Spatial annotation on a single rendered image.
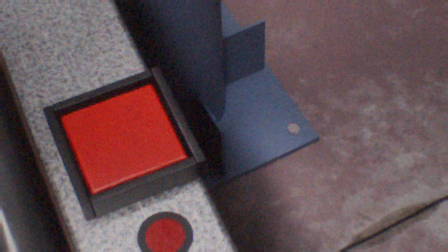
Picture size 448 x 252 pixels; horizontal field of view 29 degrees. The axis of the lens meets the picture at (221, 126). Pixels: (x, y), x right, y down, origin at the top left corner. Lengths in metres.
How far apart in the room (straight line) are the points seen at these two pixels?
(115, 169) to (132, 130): 0.03
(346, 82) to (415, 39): 0.18
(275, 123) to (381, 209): 0.25
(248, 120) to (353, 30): 0.31
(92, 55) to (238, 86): 1.11
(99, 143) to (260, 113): 1.13
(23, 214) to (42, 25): 0.14
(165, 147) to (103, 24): 0.12
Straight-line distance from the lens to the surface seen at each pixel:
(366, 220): 1.55
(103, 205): 0.50
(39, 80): 0.57
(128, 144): 0.52
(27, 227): 0.51
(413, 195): 1.59
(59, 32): 0.60
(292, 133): 1.61
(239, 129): 1.62
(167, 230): 0.50
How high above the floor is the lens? 1.36
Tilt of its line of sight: 56 degrees down
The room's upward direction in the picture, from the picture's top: 3 degrees counter-clockwise
